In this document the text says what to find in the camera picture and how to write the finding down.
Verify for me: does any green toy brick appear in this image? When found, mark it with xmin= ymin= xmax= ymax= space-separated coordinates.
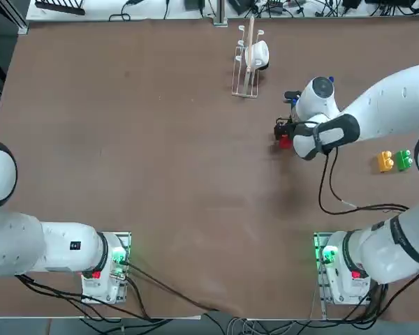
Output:
xmin=395 ymin=149 xmax=413 ymax=172

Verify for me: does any yellow toy brick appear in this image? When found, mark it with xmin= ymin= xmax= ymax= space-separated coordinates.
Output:
xmin=376 ymin=150 xmax=395 ymax=173

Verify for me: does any black slotted stand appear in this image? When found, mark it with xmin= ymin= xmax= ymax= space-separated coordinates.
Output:
xmin=34 ymin=0 xmax=87 ymax=17

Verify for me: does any dark grey wrist camera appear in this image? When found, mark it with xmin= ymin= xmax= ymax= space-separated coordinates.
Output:
xmin=284 ymin=90 xmax=303 ymax=105

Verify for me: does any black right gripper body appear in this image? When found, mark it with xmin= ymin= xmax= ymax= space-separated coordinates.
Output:
xmin=273 ymin=117 xmax=298 ymax=141

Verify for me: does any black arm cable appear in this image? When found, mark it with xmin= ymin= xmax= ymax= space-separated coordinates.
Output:
xmin=317 ymin=120 xmax=410 ymax=216

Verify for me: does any black base cable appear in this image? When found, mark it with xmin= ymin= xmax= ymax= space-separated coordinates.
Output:
xmin=120 ymin=260 xmax=221 ymax=313

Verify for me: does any white cup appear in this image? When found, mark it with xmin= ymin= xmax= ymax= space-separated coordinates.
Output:
xmin=246 ymin=40 xmax=270 ymax=70

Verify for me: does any aluminium frame post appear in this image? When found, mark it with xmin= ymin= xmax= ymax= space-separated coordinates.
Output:
xmin=212 ymin=0 xmax=228 ymax=27

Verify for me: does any white wire cup rack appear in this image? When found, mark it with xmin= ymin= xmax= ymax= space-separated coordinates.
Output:
xmin=231 ymin=15 xmax=266 ymax=98

